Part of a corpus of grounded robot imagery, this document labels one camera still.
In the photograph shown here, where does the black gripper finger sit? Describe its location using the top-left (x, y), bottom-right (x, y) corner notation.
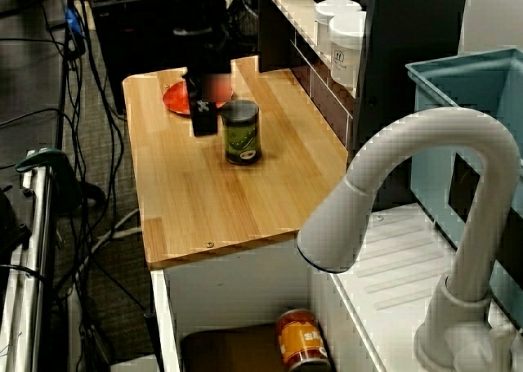
top-left (188, 97), bottom-right (220, 138)

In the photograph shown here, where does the white toy sink unit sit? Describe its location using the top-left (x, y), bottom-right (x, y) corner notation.
top-left (150, 202), bottom-right (523, 372)

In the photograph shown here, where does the blue connector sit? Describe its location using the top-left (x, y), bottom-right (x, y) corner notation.
top-left (65, 7), bottom-right (86, 38)

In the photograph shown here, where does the teal plastic bin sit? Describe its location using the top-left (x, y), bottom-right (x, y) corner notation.
top-left (404, 47), bottom-right (523, 328)

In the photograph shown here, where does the green clamp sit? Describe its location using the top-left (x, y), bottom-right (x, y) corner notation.
top-left (15, 149), bottom-right (83, 213)

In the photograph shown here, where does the white jar with print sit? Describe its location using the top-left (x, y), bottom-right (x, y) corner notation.
top-left (328, 11), bottom-right (368, 87)

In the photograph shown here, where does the black shelf unit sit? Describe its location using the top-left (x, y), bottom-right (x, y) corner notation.
top-left (244, 0), bottom-right (469, 212)

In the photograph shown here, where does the white cable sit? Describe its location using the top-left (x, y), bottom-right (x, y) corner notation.
top-left (92, 208), bottom-right (142, 254)

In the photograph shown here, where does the grey toy faucet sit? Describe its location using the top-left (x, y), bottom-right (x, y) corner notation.
top-left (296, 106), bottom-right (520, 371)

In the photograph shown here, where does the black computer case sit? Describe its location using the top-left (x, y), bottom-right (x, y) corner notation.
top-left (89, 0), bottom-right (189, 115)

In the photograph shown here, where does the green pea can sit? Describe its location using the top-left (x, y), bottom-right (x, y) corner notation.
top-left (220, 99), bottom-right (262, 166)

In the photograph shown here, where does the plain white jar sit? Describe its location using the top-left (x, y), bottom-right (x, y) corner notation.
top-left (313, 0), bottom-right (364, 56)

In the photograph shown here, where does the orange soup can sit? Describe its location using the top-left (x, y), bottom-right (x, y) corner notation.
top-left (274, 308), bottom-right (331, 372)

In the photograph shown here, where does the red round plate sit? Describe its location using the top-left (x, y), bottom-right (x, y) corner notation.
top-left (162, 80), bottom-right (235, 114)

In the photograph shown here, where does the black metal frame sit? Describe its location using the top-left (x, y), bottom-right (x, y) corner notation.
top-left (142, 312), bottom-right (165, 372)

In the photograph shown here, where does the thick black cable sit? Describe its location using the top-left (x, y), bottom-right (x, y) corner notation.
top-left (60, 0), bottom-right (108, 372)

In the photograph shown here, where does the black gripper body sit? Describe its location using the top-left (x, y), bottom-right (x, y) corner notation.
top-left (173, 26), bottom-right (235, 105)

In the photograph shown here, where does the aluminium frame rail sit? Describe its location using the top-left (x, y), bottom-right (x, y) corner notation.
top-left (3, 165), bottom-right (56, 372)

